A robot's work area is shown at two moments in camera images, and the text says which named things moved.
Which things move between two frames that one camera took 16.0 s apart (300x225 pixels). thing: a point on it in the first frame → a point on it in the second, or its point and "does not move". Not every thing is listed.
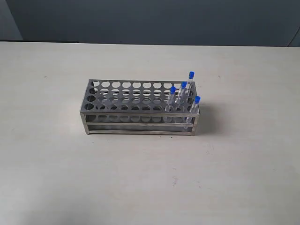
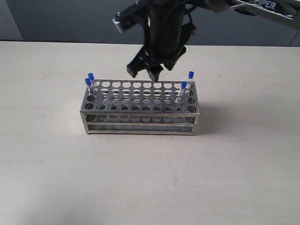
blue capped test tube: x=180 y=99 does not move
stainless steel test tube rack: x=141 y=107 does not move
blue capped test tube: x=192 y=112 → x=91 y=76
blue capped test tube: x=169 y=106 → x=88 y=82
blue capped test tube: x=190 y=82 does not move
